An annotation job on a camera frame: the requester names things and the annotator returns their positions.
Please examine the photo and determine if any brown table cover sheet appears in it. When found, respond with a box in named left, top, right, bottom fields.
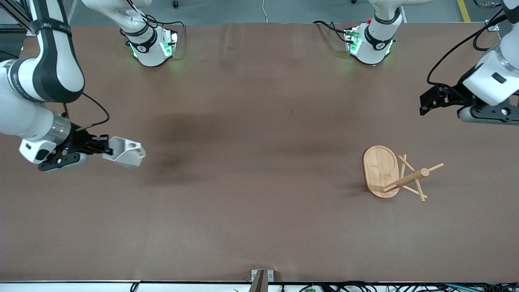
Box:
left=0, top=22, right=519, bottom=283

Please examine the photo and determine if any black right base cable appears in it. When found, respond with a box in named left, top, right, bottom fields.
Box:
left=144, top=14, right=187, bottom=41

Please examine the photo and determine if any black base cable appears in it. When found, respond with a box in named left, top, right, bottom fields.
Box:
left=312, top=20, right=353, bottom=43
left=144, top=14, right=187, bottom=41

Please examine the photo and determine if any wooden cup rack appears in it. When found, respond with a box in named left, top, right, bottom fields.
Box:
left=362, top=145, right=444, bottom=202

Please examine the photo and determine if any white faceted cup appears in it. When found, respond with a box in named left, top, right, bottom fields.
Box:
left=101, top=136, right=146, bottom=169

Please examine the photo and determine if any black left base cable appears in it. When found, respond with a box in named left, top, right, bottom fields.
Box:
left=312, top=20, right=353, bottom=43

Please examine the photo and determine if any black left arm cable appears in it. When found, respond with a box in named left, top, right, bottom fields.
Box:
left=427, top=8, right=509, bottom=88

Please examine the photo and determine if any black cable tangle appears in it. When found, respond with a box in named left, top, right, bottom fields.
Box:
left=300, top=281, right=519, bottom=292

